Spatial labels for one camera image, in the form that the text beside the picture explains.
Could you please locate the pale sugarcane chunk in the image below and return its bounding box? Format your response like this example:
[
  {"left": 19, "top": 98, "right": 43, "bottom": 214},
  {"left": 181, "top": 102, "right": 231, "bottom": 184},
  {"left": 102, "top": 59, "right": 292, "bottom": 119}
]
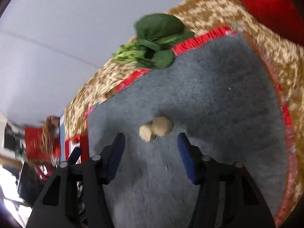
[
  {"left": 139, "top": 124, "right": 156, "bottom": 142},
  {"left": 151, "top": 116, "right": 173, "bottom": 136}
]

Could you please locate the red white shallow box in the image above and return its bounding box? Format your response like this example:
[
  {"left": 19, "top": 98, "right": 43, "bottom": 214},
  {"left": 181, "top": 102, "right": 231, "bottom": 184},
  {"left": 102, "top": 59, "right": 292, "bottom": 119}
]
[{"left": 64, "top": 134, "right": 90, "bottom": 163}]

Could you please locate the striped folded cloth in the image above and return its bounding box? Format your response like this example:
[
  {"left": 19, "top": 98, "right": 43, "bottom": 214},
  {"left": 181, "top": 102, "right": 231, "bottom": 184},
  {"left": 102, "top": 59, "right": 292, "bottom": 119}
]
[{"left": 41, "top": 116, "right": 60, "bottom": 155}]

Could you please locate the red paper bag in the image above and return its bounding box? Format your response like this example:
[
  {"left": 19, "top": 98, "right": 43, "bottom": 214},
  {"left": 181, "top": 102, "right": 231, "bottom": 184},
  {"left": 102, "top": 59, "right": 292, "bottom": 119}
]
[{"left": 25, "top": 127, "right": 61, "bottom": 161}]

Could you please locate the grey felt mat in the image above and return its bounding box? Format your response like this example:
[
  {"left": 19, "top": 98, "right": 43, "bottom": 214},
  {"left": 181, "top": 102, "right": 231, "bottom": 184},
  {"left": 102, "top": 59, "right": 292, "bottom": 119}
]
[{"left": 88, "top": 32, "right": 287, "bottom": 227}]

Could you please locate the green bok choy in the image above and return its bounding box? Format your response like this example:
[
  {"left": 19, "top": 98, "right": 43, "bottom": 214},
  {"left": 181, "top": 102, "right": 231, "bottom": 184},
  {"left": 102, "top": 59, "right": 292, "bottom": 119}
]
[{"left": 112, "top": 13, "right": 195, "bottom": 70}]

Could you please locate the red velvet cushion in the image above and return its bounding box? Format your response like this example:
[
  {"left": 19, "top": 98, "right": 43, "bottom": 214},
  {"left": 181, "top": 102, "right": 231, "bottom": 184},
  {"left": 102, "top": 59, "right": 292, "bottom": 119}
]
[{"left": 241, "top": 0, "right": 303, "bottom": 46}]

